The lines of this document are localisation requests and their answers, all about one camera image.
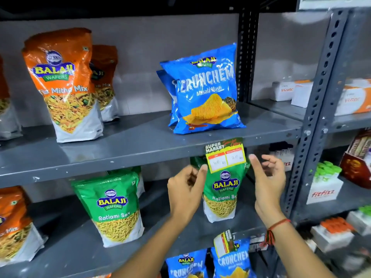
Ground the green sev snack pouch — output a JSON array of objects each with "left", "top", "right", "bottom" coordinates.
[
  {"left": 190, "top": 156, "right": 251, "bottom": 223},
  {"left": 71, "top": 172, "right": 145, "bottom": 248},
  {"left": 107, "top": 166, "right": 146, "bottom": 198}
]

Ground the red thread wrist bracelet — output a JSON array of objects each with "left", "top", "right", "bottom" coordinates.
[{"left": 260, "top": 218, "right": 291, "bottom": 248}]

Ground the red printed carton box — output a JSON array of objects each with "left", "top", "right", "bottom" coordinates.
[{"left": 339, "top": 130, "right": 371, "bottom": 189}]

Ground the person's right hand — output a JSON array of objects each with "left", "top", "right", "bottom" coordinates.
[{"left": 248, "top": 154, "right": 288, "bottom": 229}]

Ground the grey slotted metal shelf rack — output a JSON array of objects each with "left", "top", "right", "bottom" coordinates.
[{"left": 249, "top": 8, "right": 371, "bottom": 278}]

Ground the large white orange carton box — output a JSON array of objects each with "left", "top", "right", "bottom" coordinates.
[{"left": 334, "top": 79, "right": 371, "bottom": 116}]

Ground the blue chips packet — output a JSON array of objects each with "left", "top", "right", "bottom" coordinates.
[
  {"left": 210, "top": 238, "right": 257, "bottom": 278},
  {"left": 156, "top": 69, "right": 179, "bottom": 127},
  {"left": 160, "top": 42, "right": 246, "bottom": 135},
  {"left": 165, "top": 249, "right": 208, "bottom": 278}
]

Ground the person's left hand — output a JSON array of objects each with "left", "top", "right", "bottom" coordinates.
[{"left": 167, "top": 164, "right": 208, "bottom": 230}]

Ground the white bottle display box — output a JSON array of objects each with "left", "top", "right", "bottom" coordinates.
[
  {"left": 306, "top": 174, "right": 344, "bottom": 205},
  {"left": 346, "top": 211, "right": 371, "bottom": 236},
  {"left": 310, "top": 226, "right": 355, "bottom": 253}
]

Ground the white box of dark bottles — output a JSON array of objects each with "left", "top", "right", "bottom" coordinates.
[{"left": 268, "top": 141, "right": 295, "bottom": 172}]

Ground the group of orange capped bottles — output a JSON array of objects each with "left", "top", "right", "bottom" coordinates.
[{"left": 320, "top": 217, "right": 355, "bottom": 234}]

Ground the yellow green shelf price tag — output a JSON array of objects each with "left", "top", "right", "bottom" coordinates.
[
  {"left": 205, "top": 138, "right": 247, "bottom": 174},
  {"left": 213, "top": 229, "right": 236, "bottom": 258}
]

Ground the person's left forearm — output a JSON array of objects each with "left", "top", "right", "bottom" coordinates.
[{"left": 111, "top": 218, "right": 198, "bottom": 278}]

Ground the person's right forearm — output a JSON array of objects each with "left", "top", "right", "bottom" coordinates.
[{"left": 266, "top": 220, "right": 338, "bottom": 278}]

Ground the large orange snack mix pouch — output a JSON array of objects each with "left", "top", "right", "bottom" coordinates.
[{"left": 22, "top": 28, "right": 104, "bottom": 143}]

